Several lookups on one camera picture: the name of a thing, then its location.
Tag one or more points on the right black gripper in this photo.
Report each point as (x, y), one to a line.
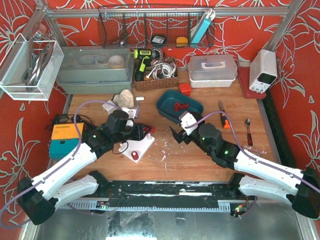
(182, 135)

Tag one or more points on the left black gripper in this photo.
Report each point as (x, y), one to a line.
(139, 131)

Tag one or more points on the red spring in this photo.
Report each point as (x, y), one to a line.
(176, 106)
(149, 129)
(135, 155)
(183, 106)

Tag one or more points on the white peg base plate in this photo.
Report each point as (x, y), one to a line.
(141, 146)

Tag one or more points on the beige work glove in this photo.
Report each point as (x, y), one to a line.
(125, 99)

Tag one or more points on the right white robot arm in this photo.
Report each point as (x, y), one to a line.
(257, 176)

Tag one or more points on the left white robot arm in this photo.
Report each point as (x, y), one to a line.
(42, 195)

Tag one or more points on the teal plastic tray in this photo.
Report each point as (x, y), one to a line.
(172, 104)

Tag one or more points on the red cube block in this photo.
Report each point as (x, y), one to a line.
(185, 89)

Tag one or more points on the woven wicker basket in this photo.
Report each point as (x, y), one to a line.
(154, 84)

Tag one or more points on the grey plastic storage box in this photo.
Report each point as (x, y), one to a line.
(95, 70)

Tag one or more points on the orange electronic box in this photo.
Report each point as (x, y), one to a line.
(64, 131)

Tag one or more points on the teal electronic box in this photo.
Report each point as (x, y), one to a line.
(62, 147)

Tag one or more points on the black round tape case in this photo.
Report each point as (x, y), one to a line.
(158, 40)

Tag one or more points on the red mat under supply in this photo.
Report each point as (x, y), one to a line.
(243, 74)

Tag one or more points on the white power supply unit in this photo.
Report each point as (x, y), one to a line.
(262, 71)

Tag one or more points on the teal white book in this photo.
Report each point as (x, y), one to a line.
(197, 32)

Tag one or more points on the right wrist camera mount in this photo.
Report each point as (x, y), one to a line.
(188, 121)

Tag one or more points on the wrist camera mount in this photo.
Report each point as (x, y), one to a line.
(188, 121)
(132, 112)

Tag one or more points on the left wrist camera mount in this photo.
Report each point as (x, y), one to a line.
(132, 112)

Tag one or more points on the small white metal bracket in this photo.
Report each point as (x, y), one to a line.
(139, 99)

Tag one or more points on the orange handled screwdriver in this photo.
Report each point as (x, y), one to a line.
(224, 121)

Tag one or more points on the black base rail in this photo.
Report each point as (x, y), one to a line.
(164, 196)

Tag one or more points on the white plastic handled case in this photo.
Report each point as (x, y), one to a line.
(212, 71)

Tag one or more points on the green black cordless drill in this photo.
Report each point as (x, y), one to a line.
(144, 57)

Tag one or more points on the red handled ratchet wrench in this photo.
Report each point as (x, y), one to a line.
(249, 136)

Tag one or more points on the clear acrylic wall bin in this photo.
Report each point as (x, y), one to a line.
(29, 71)

